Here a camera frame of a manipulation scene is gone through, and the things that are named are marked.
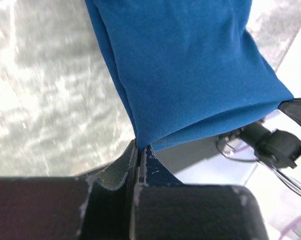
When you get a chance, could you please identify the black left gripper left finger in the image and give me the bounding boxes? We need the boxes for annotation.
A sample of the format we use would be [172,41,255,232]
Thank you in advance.
[0,141,138,240]

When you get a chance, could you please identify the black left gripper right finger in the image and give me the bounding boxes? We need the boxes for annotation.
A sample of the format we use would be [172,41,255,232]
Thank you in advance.
[130,146,268,240]

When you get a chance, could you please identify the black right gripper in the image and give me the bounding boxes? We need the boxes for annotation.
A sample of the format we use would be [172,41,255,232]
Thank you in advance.
[216,97,301,170]

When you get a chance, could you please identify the blue Mickey t-shirt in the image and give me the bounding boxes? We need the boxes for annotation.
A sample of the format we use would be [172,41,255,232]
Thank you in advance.
[86,0,293,151]

